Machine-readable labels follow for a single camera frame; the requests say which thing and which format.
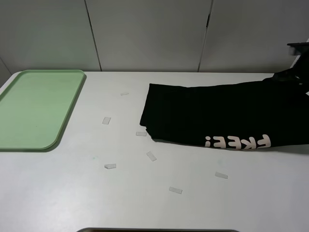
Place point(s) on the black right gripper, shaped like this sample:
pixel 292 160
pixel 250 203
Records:
pixel 299 73

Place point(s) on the black short sleeve t-shirt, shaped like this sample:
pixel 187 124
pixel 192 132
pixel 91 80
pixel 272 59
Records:
pixel 251 115

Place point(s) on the light green plastic tray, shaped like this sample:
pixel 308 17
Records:
pixel 35 107

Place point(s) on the clear tape piece front right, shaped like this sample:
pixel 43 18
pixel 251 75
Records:
pixel 221 175

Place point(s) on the clear tape piece middle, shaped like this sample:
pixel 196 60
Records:
pixel 151 156

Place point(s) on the clear tape piece front centre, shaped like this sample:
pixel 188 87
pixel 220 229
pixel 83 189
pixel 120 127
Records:
pixel 175 190

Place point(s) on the clear tape piece front left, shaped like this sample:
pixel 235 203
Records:
pixel 110 166

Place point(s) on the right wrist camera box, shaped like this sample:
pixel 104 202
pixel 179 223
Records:
pixel 297 49

